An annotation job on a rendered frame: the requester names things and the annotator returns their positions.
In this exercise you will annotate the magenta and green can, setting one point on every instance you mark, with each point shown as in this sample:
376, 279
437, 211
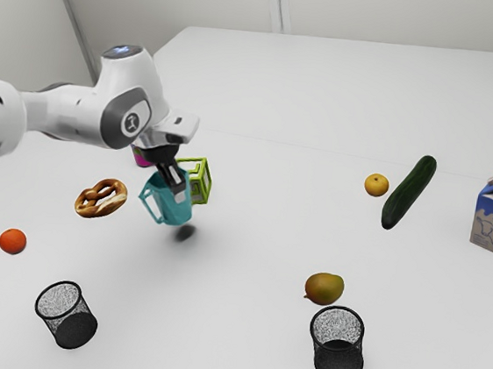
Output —
140, 157

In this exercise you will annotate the brown pretzel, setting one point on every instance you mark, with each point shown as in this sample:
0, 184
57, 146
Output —
100, 198

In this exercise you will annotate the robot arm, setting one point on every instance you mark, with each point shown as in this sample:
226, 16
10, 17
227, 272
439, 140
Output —
73, 109

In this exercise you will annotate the yellow orange fruit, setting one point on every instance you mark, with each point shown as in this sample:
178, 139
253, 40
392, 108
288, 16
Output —
376, 184

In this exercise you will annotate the black mesh pen holder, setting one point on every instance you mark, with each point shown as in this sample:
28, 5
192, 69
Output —
337, 346
66, 313

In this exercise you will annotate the dark green cucumber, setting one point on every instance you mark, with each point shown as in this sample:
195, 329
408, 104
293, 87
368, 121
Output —
408, 192

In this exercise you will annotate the orange tangerine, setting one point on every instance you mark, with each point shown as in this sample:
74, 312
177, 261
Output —
12, 241

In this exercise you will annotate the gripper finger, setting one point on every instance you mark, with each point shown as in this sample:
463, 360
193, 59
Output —
175, 185

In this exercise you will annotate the teal faceted mug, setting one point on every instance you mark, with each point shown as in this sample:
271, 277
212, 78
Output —
169, 209

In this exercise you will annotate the green red mango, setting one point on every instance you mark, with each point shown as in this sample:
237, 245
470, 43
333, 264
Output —
324, 288

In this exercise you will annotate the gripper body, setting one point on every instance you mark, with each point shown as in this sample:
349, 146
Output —
159, 155

